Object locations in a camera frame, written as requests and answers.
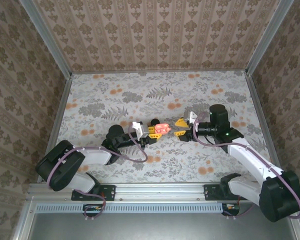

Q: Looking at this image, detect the grey metal panel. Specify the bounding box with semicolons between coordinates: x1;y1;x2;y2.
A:
13;212;300;240

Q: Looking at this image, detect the short purple cable loop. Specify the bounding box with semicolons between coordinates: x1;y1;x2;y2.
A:
222;198;257;218
76;188;107;221

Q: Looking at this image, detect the aluminium table side rail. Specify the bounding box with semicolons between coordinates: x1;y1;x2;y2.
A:
244;71;283;163
41;73;74;163

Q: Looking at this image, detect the pink earbud charging case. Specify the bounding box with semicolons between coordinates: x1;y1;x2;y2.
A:
153;122;172;136

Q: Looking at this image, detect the black connector board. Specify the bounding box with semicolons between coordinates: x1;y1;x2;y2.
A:
82;203;104;217
221;202;241;217

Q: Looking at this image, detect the aluminium frame post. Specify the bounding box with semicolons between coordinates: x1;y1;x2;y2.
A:
17;0;73;77
245;0;295;76

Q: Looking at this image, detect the white slotted cable duct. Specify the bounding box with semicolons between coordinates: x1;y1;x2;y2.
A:
36;201;241;214

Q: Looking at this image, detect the purple camera cable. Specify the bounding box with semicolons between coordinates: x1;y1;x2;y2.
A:
46;132;149;189
192;112;300;221

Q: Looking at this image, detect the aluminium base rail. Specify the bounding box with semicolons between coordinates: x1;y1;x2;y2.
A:
26;182;252;203

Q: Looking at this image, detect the aluminium table back rail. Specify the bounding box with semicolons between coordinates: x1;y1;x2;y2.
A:
71;69;248;75

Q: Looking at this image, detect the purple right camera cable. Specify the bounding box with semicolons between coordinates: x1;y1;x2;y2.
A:
192;112;300;221

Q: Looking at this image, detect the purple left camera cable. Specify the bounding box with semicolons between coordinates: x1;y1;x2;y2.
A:
46;132;149;189

